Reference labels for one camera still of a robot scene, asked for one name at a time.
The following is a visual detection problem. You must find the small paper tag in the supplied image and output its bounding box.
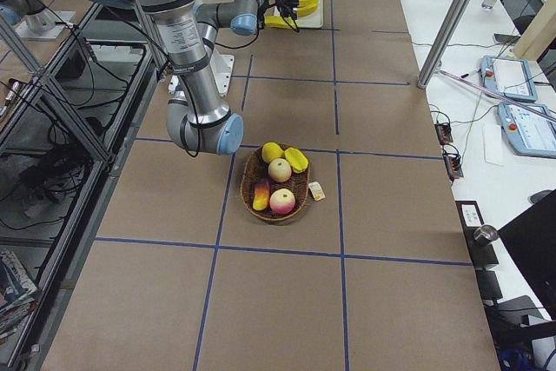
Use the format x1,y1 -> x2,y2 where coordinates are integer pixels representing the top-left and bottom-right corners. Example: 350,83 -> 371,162
308,181 -> 326,202

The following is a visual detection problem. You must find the white rectangular tray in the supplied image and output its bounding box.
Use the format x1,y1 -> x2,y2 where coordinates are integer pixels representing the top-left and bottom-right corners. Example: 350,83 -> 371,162
274,0 -> 323,30

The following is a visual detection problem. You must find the steel cup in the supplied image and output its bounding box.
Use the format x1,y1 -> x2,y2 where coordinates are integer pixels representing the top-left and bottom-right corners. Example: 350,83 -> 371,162
473,224 -> 499,247

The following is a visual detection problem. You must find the blue teach pendant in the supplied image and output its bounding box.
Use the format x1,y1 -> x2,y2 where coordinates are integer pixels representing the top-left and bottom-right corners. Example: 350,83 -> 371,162
497,101 -> 555,159
480,56 -> 538,103

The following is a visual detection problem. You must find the pink white apple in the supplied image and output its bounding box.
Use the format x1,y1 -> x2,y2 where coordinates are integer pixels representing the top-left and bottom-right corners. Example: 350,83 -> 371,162
268,158 -> 292,182

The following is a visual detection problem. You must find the yellow orange mango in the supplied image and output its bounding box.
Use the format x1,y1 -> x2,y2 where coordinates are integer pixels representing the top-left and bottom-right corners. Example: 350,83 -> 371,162
252,178 -> 271,211

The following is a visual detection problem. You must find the woven brown basket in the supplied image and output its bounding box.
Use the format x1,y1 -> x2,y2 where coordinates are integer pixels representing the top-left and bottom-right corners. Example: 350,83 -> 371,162
240,146 -> 311,222

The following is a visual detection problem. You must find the yellow pear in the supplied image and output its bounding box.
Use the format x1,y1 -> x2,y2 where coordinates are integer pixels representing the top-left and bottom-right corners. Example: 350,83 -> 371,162
261,142 -> 284,164

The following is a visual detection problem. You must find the yellow starfruit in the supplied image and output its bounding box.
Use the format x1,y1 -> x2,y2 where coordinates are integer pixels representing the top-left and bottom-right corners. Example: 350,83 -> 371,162
284,147 -> 309,174

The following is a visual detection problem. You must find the metal rod green tip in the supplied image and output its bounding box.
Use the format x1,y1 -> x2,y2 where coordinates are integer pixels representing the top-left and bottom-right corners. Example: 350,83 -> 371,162
435,70 -> 556,123

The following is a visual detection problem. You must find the near blue teach pendant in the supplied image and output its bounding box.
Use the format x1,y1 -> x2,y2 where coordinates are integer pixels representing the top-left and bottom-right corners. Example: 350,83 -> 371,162
497,101 -> 555,159

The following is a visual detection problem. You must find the aluminium frame post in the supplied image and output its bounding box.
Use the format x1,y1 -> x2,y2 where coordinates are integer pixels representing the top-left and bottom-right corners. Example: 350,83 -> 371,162
417,0 -> 470,89

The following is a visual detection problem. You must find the yellow banana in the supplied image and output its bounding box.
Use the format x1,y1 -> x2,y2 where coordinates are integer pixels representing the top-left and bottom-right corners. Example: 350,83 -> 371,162
296,2 -> 319,19
264,16 -> 299,31
298,0 -> 319,8

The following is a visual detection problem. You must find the far blue teach pendant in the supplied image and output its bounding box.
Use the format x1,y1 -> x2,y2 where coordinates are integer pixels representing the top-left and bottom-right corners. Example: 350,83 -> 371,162
480,56 -> 538,103

